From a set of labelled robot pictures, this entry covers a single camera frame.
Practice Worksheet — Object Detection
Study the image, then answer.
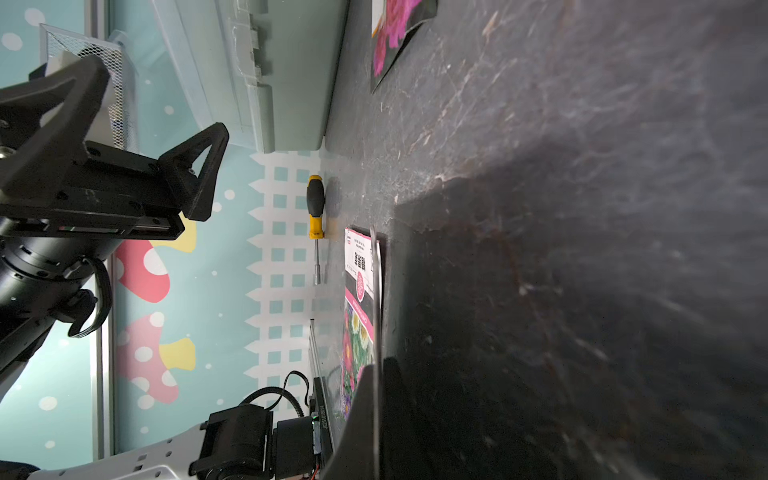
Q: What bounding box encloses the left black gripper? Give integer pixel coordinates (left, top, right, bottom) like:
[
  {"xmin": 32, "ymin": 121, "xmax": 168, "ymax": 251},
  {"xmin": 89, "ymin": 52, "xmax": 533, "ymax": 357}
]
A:
[{"xmin": 1, "ymin": 57, "xmax": 229, "ymax": 282}]

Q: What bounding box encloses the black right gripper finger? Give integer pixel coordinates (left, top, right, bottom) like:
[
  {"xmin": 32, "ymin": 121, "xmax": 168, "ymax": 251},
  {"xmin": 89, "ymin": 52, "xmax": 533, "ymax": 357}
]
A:
[{"xmin": 320, "ymin": 357, "xmax": 432, "ymax": 479}]

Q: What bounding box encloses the pink aster flower seed packet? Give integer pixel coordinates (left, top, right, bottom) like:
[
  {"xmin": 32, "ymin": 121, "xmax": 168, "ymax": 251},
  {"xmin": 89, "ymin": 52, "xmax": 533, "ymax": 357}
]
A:
[{"xmin": 340, "ymin": 228, "xmax": 382, "ymax": 420}]

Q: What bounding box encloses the green white seed packet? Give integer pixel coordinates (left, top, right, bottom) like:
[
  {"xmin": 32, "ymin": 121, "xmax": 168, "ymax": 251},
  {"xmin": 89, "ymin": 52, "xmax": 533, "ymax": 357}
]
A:
[{"xmin": 370, "ymin": 0, "xmax": 438, "ymax": 92}]

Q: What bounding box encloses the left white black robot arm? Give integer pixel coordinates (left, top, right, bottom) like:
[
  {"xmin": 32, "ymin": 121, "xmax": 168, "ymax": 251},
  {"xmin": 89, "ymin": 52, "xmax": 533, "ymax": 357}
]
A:
[{"xmin": 1, "ymin": 56, "xmax": 322, "ymax": 479}]

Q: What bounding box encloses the translucent green plastic storage box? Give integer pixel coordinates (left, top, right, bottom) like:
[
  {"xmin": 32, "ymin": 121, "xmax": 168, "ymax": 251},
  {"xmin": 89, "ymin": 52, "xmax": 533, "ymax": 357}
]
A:
[{"xmin": 151, "ymin": 0, "xmax": 348, "ymax": 154}]

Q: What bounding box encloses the yellow black screwdriver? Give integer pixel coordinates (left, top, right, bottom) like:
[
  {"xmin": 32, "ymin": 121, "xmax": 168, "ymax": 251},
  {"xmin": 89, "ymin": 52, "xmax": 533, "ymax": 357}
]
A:
[{"xmin": 306, "ymin": 175, "xmax": 326, "ymax": 285}]

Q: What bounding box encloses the white wire wall basket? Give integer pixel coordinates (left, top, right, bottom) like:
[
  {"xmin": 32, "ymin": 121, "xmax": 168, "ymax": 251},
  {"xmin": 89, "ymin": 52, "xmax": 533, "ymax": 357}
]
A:
[{"xmin": 40, "ymin": 24, "xmax": 139, "ymax": 152}]

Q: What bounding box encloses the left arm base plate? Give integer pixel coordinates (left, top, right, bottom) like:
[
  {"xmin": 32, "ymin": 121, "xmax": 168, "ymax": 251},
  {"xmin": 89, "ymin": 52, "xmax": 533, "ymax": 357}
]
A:
[{"xmin": 309, "ymin": 318, "xmax": 334, "ymax": 478}]

